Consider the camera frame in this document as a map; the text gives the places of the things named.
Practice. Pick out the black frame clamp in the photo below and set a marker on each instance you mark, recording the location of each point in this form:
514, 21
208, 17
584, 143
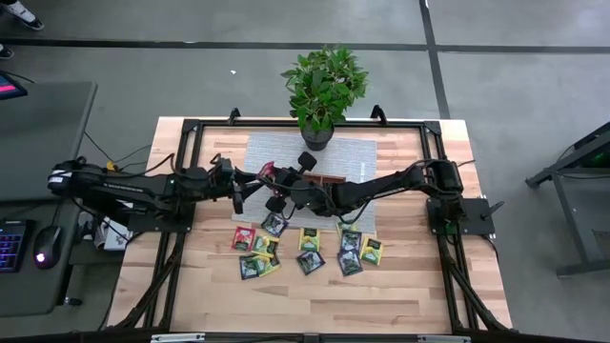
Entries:
379, 114
234, 115

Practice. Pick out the black computer mouse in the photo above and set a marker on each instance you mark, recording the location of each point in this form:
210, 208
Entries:
47, 245

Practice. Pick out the yellow lemon lime tea packet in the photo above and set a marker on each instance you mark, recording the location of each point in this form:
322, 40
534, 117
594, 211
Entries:
343, 227
372, 251
265, 245
270, 264
310, 239

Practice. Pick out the screen with pink display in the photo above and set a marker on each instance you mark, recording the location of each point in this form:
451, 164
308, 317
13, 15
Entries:
9, 88

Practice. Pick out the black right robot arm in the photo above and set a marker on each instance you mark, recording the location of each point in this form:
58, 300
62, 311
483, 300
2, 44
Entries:
381, 186

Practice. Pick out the white printed box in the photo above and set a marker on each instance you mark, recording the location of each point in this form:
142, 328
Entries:
116, 238

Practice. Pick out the black metal stand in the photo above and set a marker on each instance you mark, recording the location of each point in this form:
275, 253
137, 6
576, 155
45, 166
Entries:
570, 224

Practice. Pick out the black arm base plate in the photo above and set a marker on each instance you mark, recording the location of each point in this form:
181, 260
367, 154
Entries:
476, 214
157, 227

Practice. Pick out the green potted plant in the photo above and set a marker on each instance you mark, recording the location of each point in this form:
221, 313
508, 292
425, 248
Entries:
324, 86

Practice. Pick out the red strawberry tea packet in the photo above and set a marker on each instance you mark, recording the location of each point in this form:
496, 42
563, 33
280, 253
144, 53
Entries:
243, 238
267, 169

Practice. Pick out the grey desk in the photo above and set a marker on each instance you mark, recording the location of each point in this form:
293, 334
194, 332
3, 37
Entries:
43, 143

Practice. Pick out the grey woven placemat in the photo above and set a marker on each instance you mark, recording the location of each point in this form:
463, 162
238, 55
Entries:
271, 147

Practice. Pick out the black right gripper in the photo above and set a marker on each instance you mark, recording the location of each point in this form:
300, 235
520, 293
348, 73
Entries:
291, 186

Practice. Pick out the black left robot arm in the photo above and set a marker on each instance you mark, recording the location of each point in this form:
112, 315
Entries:
133, 188

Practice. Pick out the backlit black keyboard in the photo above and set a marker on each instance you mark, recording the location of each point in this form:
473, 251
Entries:
12, 245

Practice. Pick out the silver metal bracket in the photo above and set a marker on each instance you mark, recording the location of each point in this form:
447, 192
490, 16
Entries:
443, 338
177, 337

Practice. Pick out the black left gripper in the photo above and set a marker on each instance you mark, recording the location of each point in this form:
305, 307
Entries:
224, 174

